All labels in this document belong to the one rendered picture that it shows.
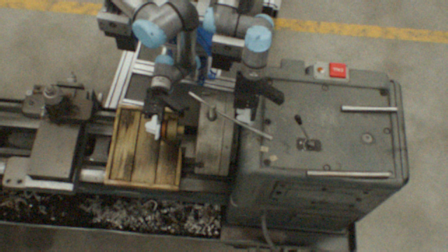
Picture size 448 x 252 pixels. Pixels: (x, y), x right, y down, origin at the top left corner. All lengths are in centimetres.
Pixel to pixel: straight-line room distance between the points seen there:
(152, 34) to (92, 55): 172
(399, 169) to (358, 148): 15
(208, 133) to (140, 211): 72
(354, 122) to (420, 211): 149
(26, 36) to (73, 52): 34
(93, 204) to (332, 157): 116
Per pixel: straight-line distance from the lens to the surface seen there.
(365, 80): 192
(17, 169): 214
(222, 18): 154
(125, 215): 232
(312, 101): 181
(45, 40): 354
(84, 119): 202
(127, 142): 210
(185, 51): 199
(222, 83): 298
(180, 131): 186
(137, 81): 302
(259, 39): 143
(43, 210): 242
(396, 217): 315
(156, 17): 174
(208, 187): 204
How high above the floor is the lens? 281
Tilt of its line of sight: 65 degrees down
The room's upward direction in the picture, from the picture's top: 9 degrees clockwise
